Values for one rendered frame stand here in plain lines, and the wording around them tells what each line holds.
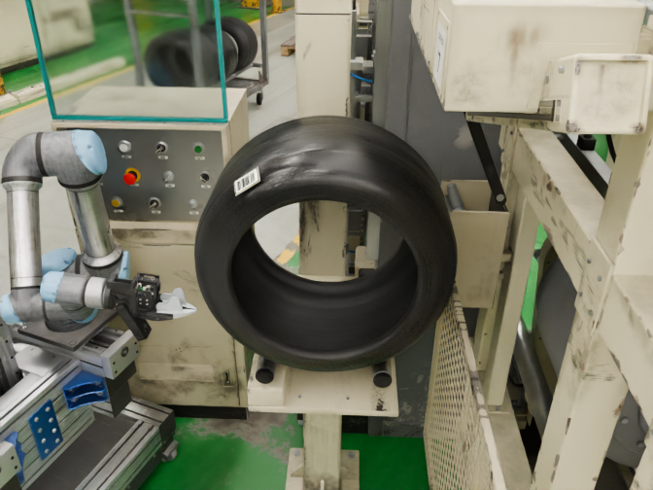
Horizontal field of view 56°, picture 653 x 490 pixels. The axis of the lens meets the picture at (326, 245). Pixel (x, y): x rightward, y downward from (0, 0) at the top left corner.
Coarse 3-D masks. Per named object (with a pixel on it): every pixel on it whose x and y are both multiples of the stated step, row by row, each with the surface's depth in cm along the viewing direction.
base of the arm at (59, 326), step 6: (48, 324) 189; (54, 324) 188; (60, 324) 188; (66, 324) 189; (72, 324) 189; (78, 324) 190; (84, 324) 191; (54, 330) 189; (60, 330) 189; (66, 330) 189; (72, 330) 190
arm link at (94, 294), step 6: (90, 282) 147; (96, 282) 147; (102, 282) 147; (90, 288) 146; (96, 288) 146; (102, 288) 146; (90, 294) 146; (96, 294) 146; (102, 294) 146; (90, 300) 146; (96, 300) 146; (102, 300) 147; (90, 306) 148; (96, 306) 147; (102, 306) 148
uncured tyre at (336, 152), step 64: (320, 128) 129; (384, 128) 139; (256, 192) 121; (320, 192) 120; (384, 192) 120; (256, 256) 160; (448, 256) 129; (256, 320) 154; (320, 320) 164; (384, 320) 157
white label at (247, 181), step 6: (246, 174) 122; (252, 174) 121; (258, 174) 120; (240, 180) 122; (246, 180) 121; (252, 180) 120; (258, 180) 119; (234, 186) 123; (240, 186) 121; (246, 186) 120; (252, 186) 120; (240, 192) 121
